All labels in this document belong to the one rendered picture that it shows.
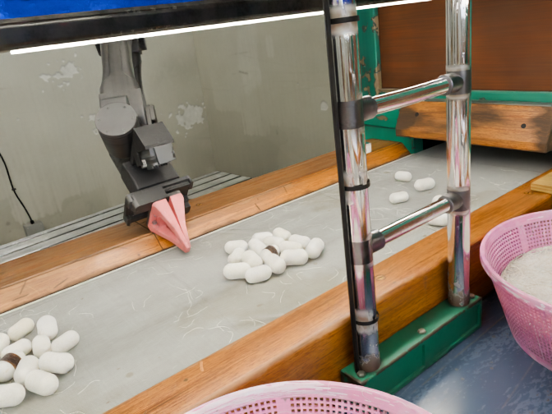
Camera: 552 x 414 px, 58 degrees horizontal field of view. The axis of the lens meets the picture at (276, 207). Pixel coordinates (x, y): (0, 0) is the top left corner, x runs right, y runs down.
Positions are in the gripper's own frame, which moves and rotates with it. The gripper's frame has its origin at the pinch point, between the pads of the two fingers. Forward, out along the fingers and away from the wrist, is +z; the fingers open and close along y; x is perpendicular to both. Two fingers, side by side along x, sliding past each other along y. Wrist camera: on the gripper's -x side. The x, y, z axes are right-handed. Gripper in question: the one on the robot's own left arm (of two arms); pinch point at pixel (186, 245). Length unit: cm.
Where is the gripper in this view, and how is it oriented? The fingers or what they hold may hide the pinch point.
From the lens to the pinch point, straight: 71.9
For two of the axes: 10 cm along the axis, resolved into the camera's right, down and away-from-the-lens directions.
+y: 7.9, -3.1, 5.3
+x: -3.0, 5.7, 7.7
